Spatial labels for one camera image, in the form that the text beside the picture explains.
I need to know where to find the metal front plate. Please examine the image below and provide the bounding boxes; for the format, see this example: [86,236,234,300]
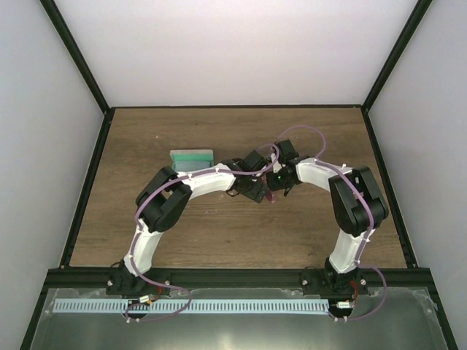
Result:
[31,288,447,349]

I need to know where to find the black enclosure frame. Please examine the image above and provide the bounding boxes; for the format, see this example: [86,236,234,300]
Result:
[18,0,459,350]

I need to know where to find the black mounting rail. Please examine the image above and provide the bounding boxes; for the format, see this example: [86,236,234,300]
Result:
[43,268,434,297]

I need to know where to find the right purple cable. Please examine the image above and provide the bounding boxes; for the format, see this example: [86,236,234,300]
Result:
[274,125,387,323]

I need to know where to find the light blue slotted cable duct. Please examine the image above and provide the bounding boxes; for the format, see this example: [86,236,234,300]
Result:
[53,298,329,315]

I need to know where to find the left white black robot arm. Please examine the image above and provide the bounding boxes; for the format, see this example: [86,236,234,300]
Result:
[123,151,274,295]

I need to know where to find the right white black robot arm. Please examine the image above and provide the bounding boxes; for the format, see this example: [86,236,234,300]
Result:
[266,139,389,294]

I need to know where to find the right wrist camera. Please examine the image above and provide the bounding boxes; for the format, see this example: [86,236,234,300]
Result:
[271,154,282,174]

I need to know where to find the pink sunglasses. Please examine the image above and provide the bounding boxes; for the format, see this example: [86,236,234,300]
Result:
[262,175,277,204]

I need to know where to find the grey green glasses case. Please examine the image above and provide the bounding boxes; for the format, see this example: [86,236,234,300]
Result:
[169,149,215,172]

